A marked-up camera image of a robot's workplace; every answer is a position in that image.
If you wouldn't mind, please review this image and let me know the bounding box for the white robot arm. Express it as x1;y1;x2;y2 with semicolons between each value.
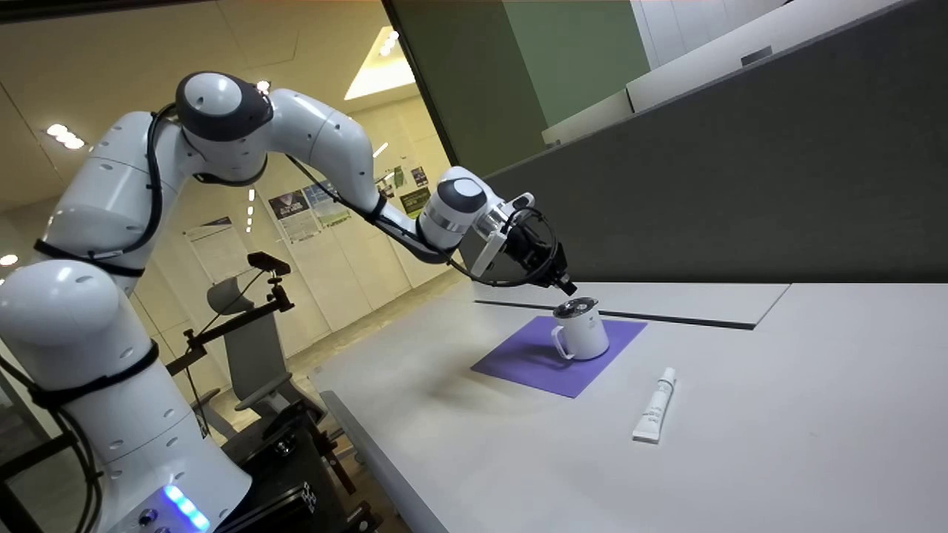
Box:
0;72;574;533

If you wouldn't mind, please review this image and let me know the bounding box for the grey desk divider panel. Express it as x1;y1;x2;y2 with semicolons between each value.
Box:
438;0;948;287

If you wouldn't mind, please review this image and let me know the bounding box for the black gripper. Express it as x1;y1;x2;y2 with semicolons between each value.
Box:
488;199;578;295

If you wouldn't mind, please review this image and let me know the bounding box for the wall poster blue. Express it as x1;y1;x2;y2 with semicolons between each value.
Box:
303;183;350;229

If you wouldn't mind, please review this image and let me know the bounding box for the white tube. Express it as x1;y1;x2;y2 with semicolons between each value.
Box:
630;367;678;444

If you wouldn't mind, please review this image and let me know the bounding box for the wall poster green black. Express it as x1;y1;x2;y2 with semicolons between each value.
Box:
399;190;429;216

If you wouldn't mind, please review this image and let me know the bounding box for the purple mat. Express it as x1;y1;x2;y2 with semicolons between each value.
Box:
473;318;644;401

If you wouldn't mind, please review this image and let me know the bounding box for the white mug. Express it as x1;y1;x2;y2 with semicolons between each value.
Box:
550;295;610;361

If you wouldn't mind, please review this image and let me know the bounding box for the grey chair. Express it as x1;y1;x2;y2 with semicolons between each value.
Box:
207;278;297;418

